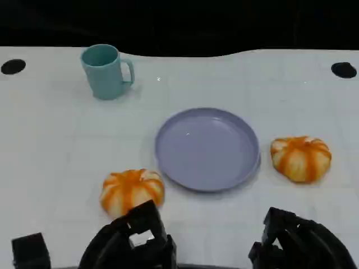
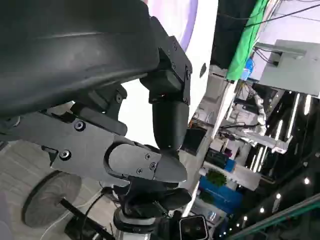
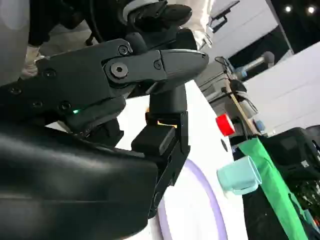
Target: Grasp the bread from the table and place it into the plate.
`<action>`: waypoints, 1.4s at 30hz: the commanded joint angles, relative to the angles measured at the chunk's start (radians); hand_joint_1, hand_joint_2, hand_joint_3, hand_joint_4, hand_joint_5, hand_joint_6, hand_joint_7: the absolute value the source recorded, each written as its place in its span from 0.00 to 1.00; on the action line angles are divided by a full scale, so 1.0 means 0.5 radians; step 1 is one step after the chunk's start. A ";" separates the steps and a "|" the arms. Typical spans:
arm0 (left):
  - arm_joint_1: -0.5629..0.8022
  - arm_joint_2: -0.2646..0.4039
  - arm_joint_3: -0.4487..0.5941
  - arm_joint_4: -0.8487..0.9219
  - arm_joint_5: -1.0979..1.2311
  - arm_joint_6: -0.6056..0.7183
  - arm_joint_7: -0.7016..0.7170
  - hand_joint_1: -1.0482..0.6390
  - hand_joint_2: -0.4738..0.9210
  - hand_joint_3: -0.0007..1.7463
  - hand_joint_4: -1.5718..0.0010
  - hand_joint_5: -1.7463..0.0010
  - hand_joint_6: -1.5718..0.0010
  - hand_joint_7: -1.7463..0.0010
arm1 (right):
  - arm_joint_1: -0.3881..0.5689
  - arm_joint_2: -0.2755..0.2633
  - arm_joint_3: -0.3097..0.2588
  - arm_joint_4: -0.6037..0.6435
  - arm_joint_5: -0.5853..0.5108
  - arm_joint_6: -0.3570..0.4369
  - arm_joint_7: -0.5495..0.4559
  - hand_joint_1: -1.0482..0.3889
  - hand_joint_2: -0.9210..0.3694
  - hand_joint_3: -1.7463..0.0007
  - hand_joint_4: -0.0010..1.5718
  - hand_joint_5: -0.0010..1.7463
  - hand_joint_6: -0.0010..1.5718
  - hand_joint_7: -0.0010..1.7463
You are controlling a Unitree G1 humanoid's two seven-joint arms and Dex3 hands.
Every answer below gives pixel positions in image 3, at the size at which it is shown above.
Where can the black equipment case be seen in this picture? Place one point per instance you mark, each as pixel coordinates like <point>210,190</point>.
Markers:
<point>292,150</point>

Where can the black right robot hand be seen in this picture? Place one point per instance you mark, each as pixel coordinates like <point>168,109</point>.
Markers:
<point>62,175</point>

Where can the person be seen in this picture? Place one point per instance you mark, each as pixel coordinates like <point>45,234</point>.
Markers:
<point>47,22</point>

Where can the pale green mug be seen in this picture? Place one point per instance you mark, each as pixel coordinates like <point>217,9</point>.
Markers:
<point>237,178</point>

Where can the lilac plate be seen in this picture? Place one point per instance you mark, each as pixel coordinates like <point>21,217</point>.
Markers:
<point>190,215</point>

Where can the wooden stick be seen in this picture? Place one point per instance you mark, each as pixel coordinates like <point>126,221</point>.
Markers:
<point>242,110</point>

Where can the green cloth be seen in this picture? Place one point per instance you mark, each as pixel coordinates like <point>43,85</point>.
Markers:
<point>272,190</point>

